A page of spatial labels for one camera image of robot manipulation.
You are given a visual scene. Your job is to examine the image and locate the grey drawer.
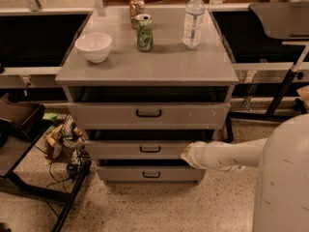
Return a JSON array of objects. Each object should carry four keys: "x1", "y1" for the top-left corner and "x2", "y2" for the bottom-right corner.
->
[
  {"x1": 97, "y1": 159, "x2": 206, "y2": 184},
  {"x1": 68, "y1": 102, "x2": 230, "y2": 130},
  {"x1": 86, "y1": 130, "x2": 214, "y2": 160}
]

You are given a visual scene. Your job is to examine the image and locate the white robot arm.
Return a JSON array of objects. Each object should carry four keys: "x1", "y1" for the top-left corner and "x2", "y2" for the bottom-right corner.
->
[{"x1": 182, "y1": 114, "x2": 309, "y2": 232}]

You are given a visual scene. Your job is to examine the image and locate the grey drawer cabinet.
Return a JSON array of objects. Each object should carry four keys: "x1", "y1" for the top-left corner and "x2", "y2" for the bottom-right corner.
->
[{"x1": 54, "y1": 5, "x2": 239, "y2": 186}]

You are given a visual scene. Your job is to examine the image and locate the grey bottom drawer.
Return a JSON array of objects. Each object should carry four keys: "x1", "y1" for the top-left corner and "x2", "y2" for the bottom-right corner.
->
[{"x1": 97, "y1": 159, "x2": 206, "y2": 184}]

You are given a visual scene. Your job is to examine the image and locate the grey top drawer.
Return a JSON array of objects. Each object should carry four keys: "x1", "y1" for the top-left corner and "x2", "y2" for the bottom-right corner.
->
[{"x1": 68, "y1": 102, "x2": 230, "y2": 130}]

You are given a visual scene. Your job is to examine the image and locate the green soda can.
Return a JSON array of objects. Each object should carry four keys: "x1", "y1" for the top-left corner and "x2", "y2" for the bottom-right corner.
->
[{"x1": 136, "y1": 14, "x2": 153, "y2": 51}]

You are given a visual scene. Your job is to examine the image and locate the white ceramic bowl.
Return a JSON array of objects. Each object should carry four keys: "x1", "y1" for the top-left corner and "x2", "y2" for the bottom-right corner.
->
[{"x1": 74, "y1": 33, "x2": 112, "y2": 63}]

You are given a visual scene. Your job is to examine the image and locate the clear plastic water bottle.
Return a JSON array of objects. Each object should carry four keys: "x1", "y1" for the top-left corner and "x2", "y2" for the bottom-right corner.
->
[{"x1": 183, "y1": 0, "x2": 205, "y2": 49}]

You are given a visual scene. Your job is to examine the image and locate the orange soda can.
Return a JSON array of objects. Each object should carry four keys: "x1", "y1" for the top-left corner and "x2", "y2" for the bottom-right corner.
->
[{"x1": 129, "y1": 0, "x2": 145, "y2": 29}]

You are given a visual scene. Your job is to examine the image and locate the black side table right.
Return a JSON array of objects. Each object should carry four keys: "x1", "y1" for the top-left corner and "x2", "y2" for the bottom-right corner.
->
[{"x1": 226, "y1": 2, "x2": 309, "y2": 142}]

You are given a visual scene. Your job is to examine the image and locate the black side table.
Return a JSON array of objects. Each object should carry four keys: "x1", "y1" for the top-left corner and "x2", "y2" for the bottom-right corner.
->
[
  {"x1": 226, "y1": 2, "x2": 309, "y2": 142},
  {"x1": 0, "y1": 94, "x2": 91, "y2": 232}
]

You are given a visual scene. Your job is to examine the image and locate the black side table left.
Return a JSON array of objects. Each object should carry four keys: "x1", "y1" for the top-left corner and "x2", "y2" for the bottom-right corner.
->
[{"x1": 0, "y1": 94, "x2": 91, "y2": 232}]

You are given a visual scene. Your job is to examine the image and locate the clutter pile with cables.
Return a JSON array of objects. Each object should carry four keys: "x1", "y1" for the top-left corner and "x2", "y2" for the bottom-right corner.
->
[{"x1": 43, "y1": 112, "x2": 90, "y2": 181}]

